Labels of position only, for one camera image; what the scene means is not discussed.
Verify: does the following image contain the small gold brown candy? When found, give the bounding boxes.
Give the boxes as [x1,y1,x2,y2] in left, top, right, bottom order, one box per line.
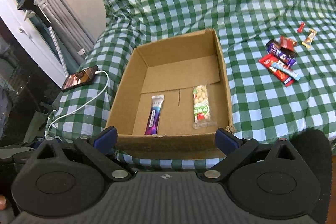
[301,29,317,50]

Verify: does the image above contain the clear peanut packet green label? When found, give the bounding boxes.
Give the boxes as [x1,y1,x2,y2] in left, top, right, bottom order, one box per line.
[192,85,216,129]

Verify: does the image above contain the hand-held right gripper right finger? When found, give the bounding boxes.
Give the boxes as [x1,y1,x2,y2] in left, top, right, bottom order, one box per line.
[202,127,298,182]

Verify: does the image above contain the cardboard box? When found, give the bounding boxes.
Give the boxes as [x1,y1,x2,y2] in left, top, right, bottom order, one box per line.
[105,28,237,160]

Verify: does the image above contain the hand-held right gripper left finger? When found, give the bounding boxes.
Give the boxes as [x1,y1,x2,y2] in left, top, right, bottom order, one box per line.
[33,126,133,182]

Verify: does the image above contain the light blue snack bar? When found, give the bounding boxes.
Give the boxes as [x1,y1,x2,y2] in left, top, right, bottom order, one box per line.
[270,61,300,81]

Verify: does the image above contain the purple chocolate packet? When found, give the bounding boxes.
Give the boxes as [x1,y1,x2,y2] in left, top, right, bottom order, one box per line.
[267,45,297,67]

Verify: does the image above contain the dark reflective furniture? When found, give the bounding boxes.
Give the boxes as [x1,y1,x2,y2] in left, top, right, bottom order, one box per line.
[0,17,63,151]

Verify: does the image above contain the white charging cable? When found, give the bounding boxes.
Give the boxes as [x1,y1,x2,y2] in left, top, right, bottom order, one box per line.
[45,70,109,139]

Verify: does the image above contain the black device in holder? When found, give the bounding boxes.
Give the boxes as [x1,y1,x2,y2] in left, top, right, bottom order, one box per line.
[17,0,51,28]

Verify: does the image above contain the black smartphone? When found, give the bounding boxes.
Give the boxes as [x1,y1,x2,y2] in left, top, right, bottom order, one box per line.
[61,65,99,92]

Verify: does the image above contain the grey curtain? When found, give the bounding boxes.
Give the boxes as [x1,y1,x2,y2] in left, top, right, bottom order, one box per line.
[16,0,96,75]

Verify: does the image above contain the dark brown chocolate bar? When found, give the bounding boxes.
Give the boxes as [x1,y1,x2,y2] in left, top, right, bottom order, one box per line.
[266,40,282,52]

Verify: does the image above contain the green checkered blanket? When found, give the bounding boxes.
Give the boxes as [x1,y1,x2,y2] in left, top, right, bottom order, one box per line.
[47,0,336,169]

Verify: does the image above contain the small red snack packet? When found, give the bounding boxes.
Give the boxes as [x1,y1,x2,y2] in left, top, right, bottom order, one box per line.
[279,36,298,51]

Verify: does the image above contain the purple stick snack packet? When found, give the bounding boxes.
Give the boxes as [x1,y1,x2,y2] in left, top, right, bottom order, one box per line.
[144,94,165,135]

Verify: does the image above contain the large red peanut packet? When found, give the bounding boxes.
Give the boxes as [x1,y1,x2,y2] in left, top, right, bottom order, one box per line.
[259,54,295,87]

